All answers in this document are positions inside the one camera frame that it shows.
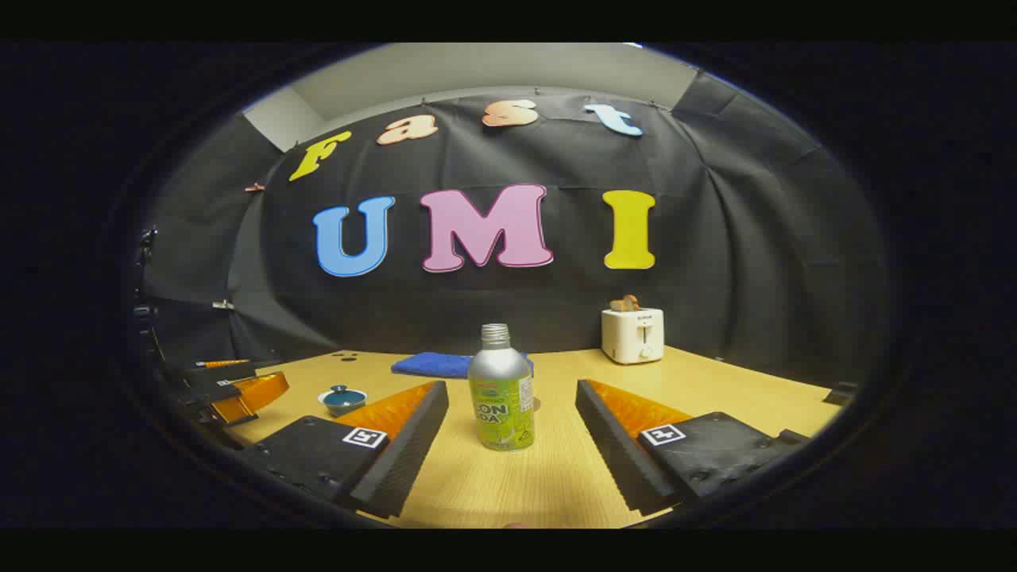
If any silver water bottle green label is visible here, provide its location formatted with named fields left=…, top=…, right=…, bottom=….
left=467, top=323, right=536, bottom=453

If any black backdrop cloth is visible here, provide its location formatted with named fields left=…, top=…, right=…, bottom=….
left=139, top=71, right=891, bottom=390

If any white teacup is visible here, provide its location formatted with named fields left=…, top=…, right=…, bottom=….
left=319, top=391, right=369, bottom=419

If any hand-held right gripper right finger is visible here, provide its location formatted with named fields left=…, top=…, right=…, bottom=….
left=575, top=379, right=811, bottom=516

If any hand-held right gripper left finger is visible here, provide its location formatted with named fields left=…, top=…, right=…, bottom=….
left=238, top=380, right=450, bottom=519

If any white toaster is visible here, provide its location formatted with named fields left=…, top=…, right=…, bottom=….
left=601, top=307, right=665, bottom=365

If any blue towel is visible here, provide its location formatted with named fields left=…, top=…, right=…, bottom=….
left=391, top=352, right=535, bottom=380

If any dark stand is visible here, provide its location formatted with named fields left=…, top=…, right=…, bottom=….
left=133, top=228, right=164, bottom=358

